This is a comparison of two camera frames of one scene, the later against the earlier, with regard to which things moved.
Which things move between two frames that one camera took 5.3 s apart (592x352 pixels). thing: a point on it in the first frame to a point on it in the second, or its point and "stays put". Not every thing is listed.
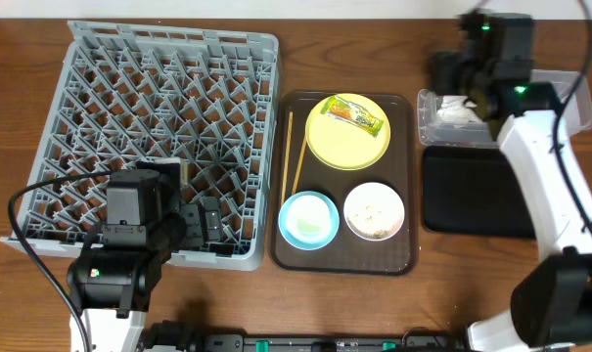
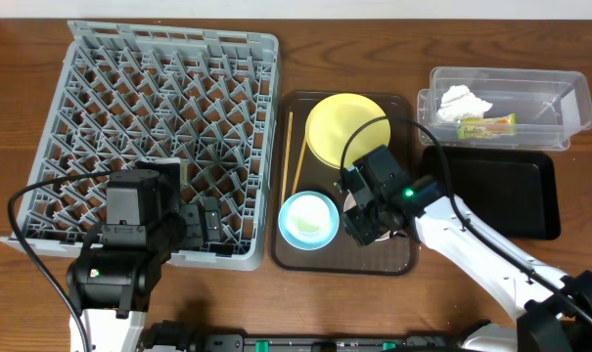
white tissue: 455,109 stays put
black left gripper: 194,225 stays put
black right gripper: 440,66 to 357,228
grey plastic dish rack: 121,93 stays put
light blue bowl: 308,220 stays put
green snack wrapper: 354,113 to 487,127
